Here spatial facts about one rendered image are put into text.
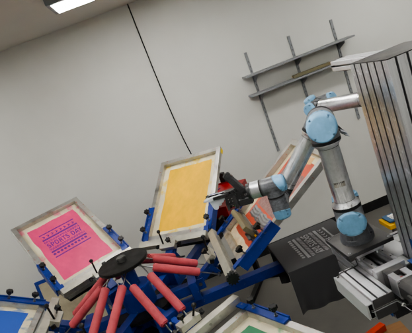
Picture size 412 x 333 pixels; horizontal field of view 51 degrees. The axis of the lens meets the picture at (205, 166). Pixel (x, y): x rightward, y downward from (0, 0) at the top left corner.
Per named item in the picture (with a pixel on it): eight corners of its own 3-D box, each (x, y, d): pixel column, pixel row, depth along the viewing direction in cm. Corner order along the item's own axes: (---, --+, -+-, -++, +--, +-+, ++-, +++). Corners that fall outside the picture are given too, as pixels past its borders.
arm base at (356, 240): (381, 236, 190) (375, 216, 188) (351, 250, 189) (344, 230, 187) (363, 226, 205) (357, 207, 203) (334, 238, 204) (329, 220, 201)
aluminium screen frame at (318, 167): (296, 141, 290) (292, 138, 289) (333, 156, 233) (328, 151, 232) (225, 234, 295) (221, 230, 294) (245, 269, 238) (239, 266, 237)
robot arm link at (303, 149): (313, 97, 187) (266, 192, 205) (313, 102, 177) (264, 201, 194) (338, 108, 186) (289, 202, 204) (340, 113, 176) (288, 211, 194)
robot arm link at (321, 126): (366, 220, 187) (330, 102, 175) (371, 236, 173) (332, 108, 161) (338, 226, 191) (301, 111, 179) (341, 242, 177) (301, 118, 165)
